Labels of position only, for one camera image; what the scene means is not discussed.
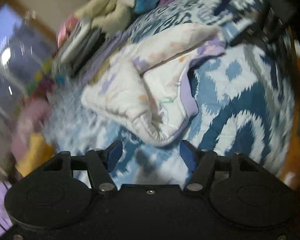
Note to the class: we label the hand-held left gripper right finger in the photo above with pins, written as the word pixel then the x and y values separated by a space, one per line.
pixel 188 156

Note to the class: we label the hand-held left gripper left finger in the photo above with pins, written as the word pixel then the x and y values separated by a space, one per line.
pixel 114 155

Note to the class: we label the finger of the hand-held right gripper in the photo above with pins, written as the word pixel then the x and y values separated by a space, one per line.
pixel 251 27

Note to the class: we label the white floral garment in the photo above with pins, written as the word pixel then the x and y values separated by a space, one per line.
pixel 145 90

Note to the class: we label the stack of folded clothes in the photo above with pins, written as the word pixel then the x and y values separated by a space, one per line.
pixel 77 46

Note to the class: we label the blue patterned bedsheet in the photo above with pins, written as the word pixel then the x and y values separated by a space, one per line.
pixel 240 92

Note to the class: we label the yellow cloth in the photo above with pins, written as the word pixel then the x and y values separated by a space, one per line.
pixel 33 155

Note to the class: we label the pink floral pillow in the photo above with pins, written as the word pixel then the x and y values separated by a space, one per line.
pixel 31 120

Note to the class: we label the colourful alphabet foam mat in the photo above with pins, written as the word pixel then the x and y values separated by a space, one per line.
pixel 43 80

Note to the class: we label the cream quilt with pink lining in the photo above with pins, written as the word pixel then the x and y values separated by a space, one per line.
pixel 107 10

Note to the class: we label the window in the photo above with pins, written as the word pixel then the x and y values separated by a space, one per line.
pixel 12 47

